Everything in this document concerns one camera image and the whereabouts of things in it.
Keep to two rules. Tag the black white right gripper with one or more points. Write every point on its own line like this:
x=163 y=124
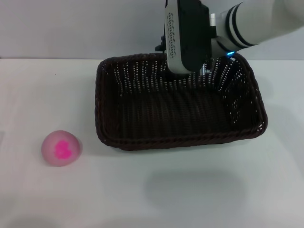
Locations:
x=190 y=35

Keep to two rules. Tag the black woven plastic basket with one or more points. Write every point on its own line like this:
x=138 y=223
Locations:
x=166 y=114

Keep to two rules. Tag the pink ball with magenta blotch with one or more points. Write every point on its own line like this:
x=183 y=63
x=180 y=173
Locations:
x=61 y=148

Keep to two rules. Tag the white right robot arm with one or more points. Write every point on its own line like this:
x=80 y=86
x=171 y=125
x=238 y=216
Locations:
x=261 y=21

